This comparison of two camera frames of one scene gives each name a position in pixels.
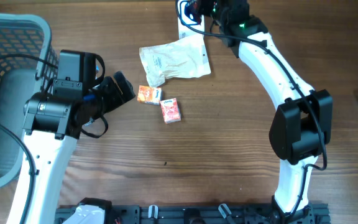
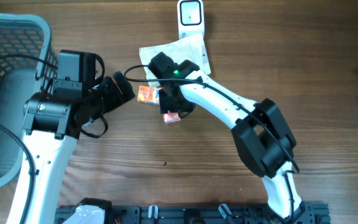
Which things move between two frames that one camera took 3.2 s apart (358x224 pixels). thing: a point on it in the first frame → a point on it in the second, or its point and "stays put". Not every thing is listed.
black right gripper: x=205 y=7 → x=165 y=105
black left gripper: x=115 y=98 stays put
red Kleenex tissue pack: x=171 y=111 stays put
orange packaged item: x=150 y=94 stays put
